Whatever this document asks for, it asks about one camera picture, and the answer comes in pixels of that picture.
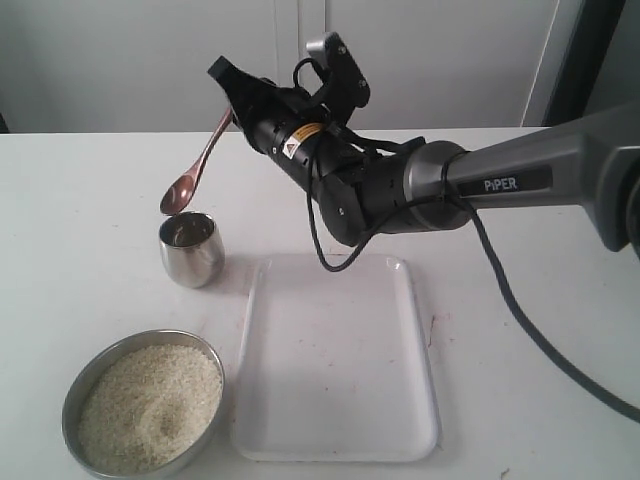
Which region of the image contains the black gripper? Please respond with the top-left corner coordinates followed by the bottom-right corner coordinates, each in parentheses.
top-left (207, 56), bottom-right (360, 175)

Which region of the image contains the brown wooden spoon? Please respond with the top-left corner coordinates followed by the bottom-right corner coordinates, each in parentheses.
top-left (159, 107), bottom-right (233, 216)

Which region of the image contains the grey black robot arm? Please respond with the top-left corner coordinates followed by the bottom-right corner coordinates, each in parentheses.
top-left (209, 58), bottom-right (639, 251)

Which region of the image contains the stainless steel cup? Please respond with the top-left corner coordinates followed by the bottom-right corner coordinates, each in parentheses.
top-left (159, 211), bottom-right (226, 289)

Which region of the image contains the steel bowl of rice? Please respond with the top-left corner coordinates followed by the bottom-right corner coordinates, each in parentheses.
top-left (61, 329), bottom-right (227, 479)

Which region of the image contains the white cabinet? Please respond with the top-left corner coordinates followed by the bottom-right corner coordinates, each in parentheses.
top-left (1, 1), bottom-right (583, 133)

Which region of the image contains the white rectangular tray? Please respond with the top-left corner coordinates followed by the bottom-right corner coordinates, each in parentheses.
top-left (231, 254), bottom-right (439, 463)

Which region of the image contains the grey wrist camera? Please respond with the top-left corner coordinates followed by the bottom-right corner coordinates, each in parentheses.
top-left (306, 32), bottom-right (371, 124)

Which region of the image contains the dark grey cable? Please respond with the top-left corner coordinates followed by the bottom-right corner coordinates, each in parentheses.
top-left (292, 57), bottom-right (640, 411)

